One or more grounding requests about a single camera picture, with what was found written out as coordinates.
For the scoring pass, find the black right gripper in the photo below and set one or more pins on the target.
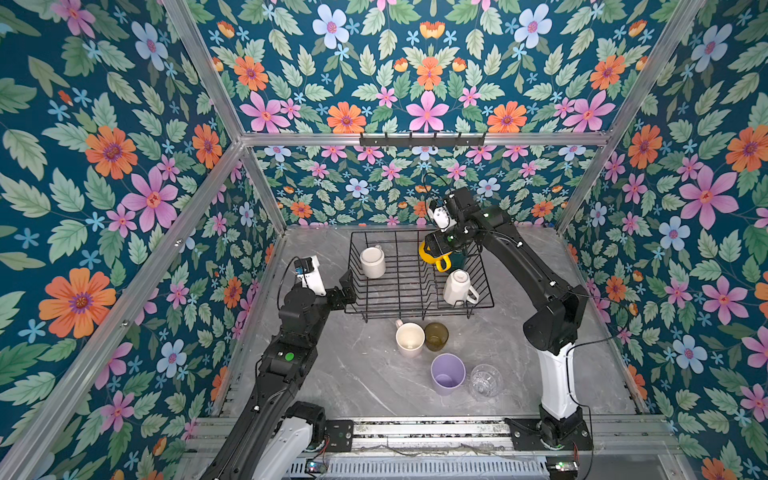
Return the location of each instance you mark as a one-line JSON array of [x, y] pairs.
[[438, 244]]

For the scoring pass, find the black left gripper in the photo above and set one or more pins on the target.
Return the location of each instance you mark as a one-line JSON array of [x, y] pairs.
[[337, 303]]

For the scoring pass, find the yellow mug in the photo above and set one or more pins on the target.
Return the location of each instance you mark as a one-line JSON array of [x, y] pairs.
[[442, 262]]

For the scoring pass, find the white mug red inside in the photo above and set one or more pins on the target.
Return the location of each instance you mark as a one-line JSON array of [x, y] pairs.
[[373, 262]]

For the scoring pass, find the cream faceted mug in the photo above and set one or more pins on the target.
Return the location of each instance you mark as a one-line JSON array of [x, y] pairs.
[[458, 289]]

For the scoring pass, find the white mug pink handle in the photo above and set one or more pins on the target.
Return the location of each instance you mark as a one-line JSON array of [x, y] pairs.
[[410, 339]]

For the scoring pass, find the dark green mug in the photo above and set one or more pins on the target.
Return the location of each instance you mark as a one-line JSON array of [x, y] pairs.
[[458, 260]]

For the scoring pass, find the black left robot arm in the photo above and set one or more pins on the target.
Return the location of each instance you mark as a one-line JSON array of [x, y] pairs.
[[274, 429]]

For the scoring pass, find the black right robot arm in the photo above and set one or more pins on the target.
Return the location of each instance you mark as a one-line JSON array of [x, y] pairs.
[[559, 306]]

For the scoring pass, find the olive green glass cup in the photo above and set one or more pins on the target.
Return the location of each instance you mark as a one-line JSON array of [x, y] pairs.
[[436, 336]]

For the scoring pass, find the lilac plastic cup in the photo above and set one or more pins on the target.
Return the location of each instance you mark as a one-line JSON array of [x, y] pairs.
[[448, 373]]

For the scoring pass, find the clear glass cup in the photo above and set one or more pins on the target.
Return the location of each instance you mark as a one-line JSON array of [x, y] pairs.
[[486, 381]]

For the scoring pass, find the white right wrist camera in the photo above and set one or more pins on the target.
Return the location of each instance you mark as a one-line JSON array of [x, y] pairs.
[[441, 217]]

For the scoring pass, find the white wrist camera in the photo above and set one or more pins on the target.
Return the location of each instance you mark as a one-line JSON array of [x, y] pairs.
[[307, 271], [441, 217]]

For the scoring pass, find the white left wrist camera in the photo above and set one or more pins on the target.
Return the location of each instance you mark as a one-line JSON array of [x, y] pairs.
[[307, 271]]

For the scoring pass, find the black wire dish rack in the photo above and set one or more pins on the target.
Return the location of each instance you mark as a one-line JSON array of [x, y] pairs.
[[410, 288]]

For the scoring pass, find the black hook rail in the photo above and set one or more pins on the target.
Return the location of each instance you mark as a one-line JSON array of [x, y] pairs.
[[409, 140]]

